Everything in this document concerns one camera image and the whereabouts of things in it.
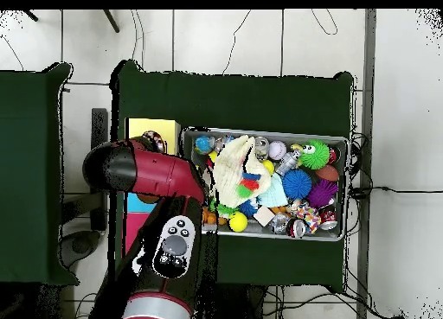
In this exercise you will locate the yellow smiley ball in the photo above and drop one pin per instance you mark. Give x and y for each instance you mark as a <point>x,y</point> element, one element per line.
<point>238,222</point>

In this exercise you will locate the colourful patch print cloth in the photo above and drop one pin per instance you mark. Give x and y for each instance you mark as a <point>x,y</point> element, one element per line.
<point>155,139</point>

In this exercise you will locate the purple spiky ball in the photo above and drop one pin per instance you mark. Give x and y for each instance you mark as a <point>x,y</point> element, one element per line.
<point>322,194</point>

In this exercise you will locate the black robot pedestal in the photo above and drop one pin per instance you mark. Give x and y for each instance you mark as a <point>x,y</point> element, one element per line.
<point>249,305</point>

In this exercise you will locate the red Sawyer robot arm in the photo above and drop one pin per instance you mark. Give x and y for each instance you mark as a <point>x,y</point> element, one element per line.
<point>155,173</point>

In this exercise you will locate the wooden box with three holes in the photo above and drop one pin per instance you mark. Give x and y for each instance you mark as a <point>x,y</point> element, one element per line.
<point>169,130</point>

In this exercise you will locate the large blue spiky ball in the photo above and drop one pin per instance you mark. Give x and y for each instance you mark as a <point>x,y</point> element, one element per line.
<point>297,184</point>

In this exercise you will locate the multicolour spiky caterpillar toy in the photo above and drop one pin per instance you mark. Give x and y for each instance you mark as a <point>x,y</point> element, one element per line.
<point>248,185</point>

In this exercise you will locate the cream knitted cloth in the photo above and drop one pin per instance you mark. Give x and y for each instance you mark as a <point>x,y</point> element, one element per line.
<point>232,163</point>

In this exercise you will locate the black tripod leg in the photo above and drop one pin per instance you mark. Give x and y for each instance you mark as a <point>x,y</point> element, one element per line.
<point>111,21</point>
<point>31,15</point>

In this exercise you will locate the blue globe ball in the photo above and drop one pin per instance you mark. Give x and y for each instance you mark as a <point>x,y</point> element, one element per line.
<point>204,144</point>

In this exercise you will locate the shallow mesh bin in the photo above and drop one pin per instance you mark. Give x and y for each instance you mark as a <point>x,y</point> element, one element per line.
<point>341,194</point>

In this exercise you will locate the large green spiky ball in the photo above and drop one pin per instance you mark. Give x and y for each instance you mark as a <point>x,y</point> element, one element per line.
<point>316,156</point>

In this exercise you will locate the dark green tablecloth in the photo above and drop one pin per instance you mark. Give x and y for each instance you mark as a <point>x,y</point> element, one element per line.
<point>242,101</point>
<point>27,246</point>

